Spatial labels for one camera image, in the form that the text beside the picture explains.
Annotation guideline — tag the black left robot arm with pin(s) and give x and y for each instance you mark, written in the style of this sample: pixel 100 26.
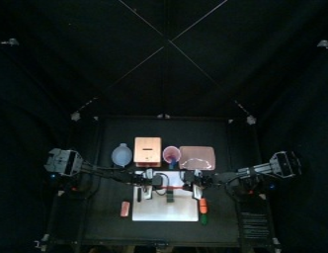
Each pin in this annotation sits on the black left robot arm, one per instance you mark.
pixel 104 171

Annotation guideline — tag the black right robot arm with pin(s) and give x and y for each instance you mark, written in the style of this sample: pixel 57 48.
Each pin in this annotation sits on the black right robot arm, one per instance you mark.
pixel 254 169

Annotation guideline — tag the translucent pink square plate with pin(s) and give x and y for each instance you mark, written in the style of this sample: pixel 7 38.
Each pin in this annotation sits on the translucent pink square plate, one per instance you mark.
pixel 196 157

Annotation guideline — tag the white cutting board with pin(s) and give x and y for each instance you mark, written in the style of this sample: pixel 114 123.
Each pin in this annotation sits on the white cutting board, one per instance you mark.
pixel 163 210

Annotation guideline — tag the orange toy carrot green top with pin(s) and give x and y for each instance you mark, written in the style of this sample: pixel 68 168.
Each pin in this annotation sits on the orange toy carrot green top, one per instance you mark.
pixel 202 206

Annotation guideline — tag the salmon pink toy food piece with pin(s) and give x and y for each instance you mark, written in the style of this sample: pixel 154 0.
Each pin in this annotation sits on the salmon pink toy food piece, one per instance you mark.
pixel 124 209

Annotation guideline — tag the red wooden drawer box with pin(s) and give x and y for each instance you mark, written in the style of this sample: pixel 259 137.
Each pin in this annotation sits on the red wooden drawer box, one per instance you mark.
pixel 147 151

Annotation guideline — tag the pale blue-grey bowl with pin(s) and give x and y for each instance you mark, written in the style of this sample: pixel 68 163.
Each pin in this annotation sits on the pale blue-grey bowl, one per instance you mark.
pixel 122 155

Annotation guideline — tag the red plastic cup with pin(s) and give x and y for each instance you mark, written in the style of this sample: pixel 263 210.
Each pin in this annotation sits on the red plastic cup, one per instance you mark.
pixel 171 152

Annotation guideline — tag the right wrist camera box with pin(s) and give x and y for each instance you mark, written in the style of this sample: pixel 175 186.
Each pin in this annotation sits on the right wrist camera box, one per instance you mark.
pixel 187 178

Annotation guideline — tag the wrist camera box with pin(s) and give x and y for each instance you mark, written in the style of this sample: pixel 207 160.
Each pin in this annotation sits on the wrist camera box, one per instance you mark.
pixel 187 178
pixel 156 181

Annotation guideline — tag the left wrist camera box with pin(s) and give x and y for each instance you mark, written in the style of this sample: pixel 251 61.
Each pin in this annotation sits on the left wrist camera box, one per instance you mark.
pixel 156 181

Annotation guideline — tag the grey frame bracket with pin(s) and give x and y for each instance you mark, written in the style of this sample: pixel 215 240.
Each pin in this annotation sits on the grey frame bracket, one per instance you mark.
pixel 250 119
pixel 11 42
pixel 75 116
pixel 323 43
pixel 163 116

